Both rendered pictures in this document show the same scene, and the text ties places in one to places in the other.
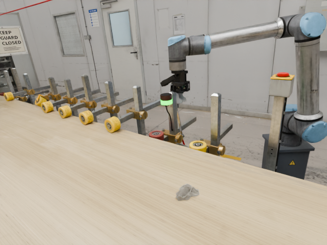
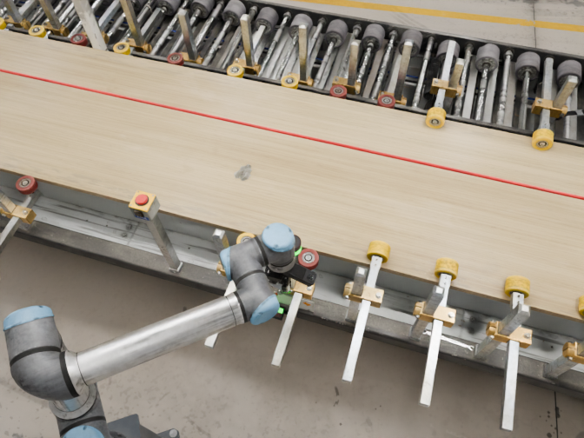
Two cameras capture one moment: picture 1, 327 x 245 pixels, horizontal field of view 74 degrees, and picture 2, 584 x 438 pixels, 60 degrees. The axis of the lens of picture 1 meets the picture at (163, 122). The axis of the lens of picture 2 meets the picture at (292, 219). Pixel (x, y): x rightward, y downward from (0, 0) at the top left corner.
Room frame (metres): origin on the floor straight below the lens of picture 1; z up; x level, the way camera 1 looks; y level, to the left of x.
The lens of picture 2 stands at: (1.85, -0.28, 2.61)
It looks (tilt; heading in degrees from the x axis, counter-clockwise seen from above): 59 degrees down; 161
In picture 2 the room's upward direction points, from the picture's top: 3 degrees counter-clockwise
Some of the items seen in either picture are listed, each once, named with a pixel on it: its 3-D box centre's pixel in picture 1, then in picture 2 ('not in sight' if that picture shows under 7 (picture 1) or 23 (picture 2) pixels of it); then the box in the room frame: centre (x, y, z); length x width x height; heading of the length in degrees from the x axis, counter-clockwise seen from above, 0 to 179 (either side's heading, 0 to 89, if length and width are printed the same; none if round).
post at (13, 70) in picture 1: (20, 90); not in sight; (2.36, 1.51, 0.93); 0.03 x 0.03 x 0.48; 52
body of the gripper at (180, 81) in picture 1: (179, 81); (279, 268); (1.17, -0.10, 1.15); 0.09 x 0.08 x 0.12; 52
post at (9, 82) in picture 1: (12, 91); not in sight; (2.51, 1.71, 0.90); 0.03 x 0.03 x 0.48; 52
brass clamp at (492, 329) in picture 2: (88, 103); (508, 334); (1.59, 0.55, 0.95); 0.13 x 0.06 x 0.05; 52
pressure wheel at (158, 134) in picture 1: (156, 142); (308, 263); (1.06, 0.04, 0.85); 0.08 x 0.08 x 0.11
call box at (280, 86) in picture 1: (281, 86); (145, 206); (0.80, -0.45, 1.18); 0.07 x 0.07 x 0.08; 52
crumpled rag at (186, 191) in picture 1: (185, 189); (243, 171); (0.58, -0.06, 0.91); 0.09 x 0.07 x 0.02; 120
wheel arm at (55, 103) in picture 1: (75, 97); not in sight; (1.81, 0.72, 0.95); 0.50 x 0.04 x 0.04; 142
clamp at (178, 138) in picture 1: (170, 136); (296, 286); (1.13, -0.03, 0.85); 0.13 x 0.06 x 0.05; 52
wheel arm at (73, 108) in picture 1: (93, 100); (512, 352); (1.65, 0.53, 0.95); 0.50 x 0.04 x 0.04; 142
